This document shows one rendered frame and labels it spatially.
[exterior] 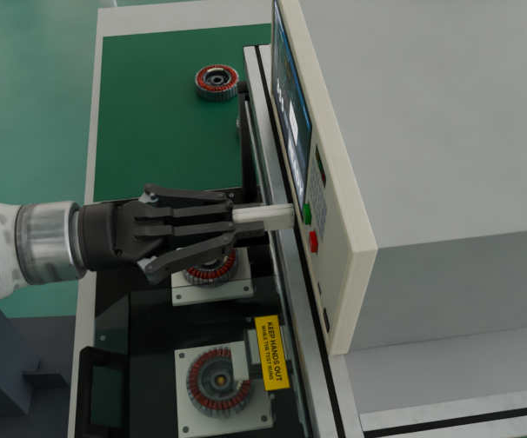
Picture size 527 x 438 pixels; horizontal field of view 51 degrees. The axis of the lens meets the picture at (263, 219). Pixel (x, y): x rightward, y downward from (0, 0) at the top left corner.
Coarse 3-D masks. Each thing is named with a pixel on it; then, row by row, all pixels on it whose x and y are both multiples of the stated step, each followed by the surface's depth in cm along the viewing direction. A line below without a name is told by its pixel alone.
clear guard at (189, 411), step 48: (192, 288) 72; (240, 288) 72; (96, 336) 73; (144, 336) 67; (192, 336) 67; (240, 336) 67; (288, 336) 67; (96, 384) 69; (144, 384) 64; (192, 384) 64; (240, 384) 64; (144, 432) 61; (192, 432) 61; (240, 432) 61; (288, 432) 61
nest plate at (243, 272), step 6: (240, 252) 109; (246, 252) 109; (222, 258) 108; (240, 258) 108; (246, 258) 108; (240, 264) 107; (246, 264) 107; (240, 270) 106; (246, 270) 106; (174, 276) 106; (180, 276) 106; (234, 276) 106; (240, 276) 106; (246, 276) 106; (174, 282) 105; (180, 282) 105; (186, 282) 105
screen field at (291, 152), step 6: (288, 144) 74; (288, 150) 75; (294, 150) 69; (294, 156) 70; (294, 162) 71; (294, 168) 71; (294, 174) 72; (300, 174) 67; (294, 180) 72; (300, 180) 67; (300, 186) 68; (300, 192) 68; (300, 198) 69; (300, 204) 69
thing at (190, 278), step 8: (232, 256) 104; (208, 264) 104; (216, 264) 105; (224, 264) 103; (232, 264) 103; (184, 272) 102; (192, 272) 102; (200, 272) 102; (208, 272) 102; (216, 272) 102; (224, 272) 102; (232, 272) 103; (192, 280) 102; (200, 280) 101; (208, 280) 102; (216, 280) 101; (224, 280) 103
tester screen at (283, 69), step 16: (288, 48) 66; (288, 64) 67; (288, 80) 68; (288, 96) 70; (288, 112) 71; (304, 112) 59; (288, 128) 73; (304, 128) 60; (304, 144) 62; (304, 176) 64
